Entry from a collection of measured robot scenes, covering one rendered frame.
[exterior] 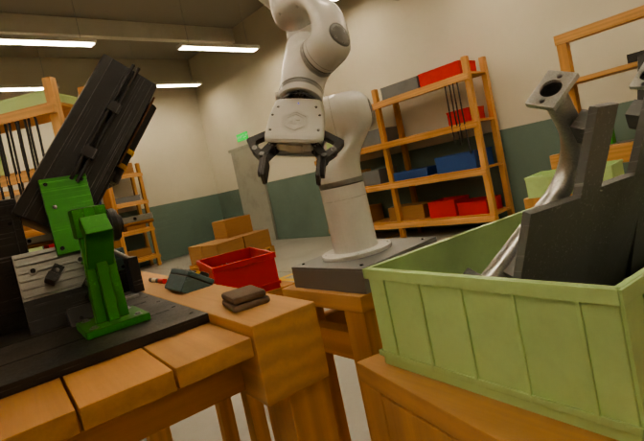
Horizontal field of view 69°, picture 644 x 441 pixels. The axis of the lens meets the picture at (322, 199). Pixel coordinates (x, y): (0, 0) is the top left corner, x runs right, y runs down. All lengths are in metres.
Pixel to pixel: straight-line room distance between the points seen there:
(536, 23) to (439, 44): 1.32
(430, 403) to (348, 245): 0.58
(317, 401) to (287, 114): 0.54
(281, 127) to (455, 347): 0.44
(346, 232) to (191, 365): 0.56
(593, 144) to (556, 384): 0.29
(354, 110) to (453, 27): 5.76
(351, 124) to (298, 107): 0.38
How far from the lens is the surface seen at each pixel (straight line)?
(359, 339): 1.13
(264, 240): 8.05
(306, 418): 0.96
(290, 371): 0.91
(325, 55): 0.86
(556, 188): 0.73
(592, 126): 0.67
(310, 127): 0.80
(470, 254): 1.00
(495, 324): 0.66
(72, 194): 1.42
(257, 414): 1.63
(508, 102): 6.50
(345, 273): 1.11
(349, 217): 1.20
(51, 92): 4.19
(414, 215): 6.83
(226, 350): 0.85
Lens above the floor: 1.13
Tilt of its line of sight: 3 degrees down
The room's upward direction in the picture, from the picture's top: 12 degrees counter-clockwise
